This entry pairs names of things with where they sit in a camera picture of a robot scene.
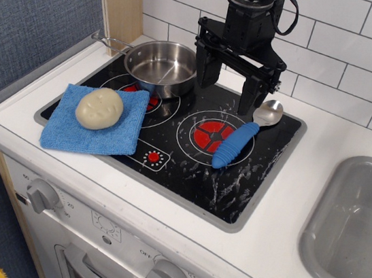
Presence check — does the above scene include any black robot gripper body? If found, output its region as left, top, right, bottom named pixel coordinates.
left=190, top=0, right=295, bottom=90

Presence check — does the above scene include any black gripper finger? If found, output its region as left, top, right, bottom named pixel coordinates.
left=196, top=41, right=222, bottom=88
left=237, top=75, right=270, bottom=116

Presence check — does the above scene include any beige toy potato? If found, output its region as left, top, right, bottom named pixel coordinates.
left=75, top=88, right=124, bottom=130

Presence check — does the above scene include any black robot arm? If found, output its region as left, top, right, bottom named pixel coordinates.
left=195, top=0, right=298, bottom=116

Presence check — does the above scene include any black toy stovetop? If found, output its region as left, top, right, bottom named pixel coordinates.
left=22, top=36, right=316, bottom=242

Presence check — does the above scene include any stainless steel pot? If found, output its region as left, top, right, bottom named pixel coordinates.
left=91, top=33, right=197, bottom=99

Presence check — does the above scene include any blue microfiber cloth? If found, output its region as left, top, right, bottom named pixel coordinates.
left=39, top=84, right=150, bottom=156

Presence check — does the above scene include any grey sink basin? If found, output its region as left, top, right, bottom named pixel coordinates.
left=299, top=156, right=372, bottom=278

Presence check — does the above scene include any grey left oven knob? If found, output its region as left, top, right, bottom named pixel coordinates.
left=27, top=178, right=59, bottom=214

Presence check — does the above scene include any white toy oven front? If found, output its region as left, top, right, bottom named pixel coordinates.
left=0, top=154, right=303, bottom=278

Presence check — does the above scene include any blue handled metal spoon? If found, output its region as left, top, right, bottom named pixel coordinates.
left=212, top=100, right=284, bottom=169

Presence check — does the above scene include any light wooden side post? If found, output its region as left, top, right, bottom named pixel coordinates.
left=101, top=0, right=143, bottom=50

